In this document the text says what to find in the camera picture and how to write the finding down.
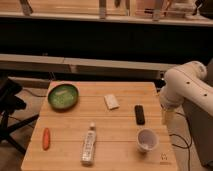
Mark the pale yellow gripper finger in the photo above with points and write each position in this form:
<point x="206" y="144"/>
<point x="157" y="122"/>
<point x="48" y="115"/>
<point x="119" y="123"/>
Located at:
<point x="167" y="116"/>

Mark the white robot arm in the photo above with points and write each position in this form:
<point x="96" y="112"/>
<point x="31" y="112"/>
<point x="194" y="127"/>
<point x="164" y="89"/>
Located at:
<point x="191" y="86"/>

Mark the green ceramic bowl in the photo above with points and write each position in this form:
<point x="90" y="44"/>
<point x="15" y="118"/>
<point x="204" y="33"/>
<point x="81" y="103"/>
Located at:
<point x="63" y="96"/>

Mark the black rectangular device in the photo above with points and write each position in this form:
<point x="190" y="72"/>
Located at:
<point x="139" y="114"/>

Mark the white rectangular block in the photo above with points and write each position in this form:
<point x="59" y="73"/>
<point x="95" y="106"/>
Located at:
<point x="111" y="101"/>

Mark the white plastic bottle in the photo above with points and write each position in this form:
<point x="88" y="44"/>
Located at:
<point x="88" y="149"/>

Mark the orange carrot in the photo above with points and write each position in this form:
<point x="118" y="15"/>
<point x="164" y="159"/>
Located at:
<point x="46" y="139"/>

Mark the black tripod stand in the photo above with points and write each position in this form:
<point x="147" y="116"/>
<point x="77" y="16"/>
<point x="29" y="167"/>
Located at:
<point x="9" y="103"/>

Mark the long wooden bench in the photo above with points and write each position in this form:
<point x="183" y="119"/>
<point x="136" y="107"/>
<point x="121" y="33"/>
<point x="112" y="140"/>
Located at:
<point x="79" y="68"/>

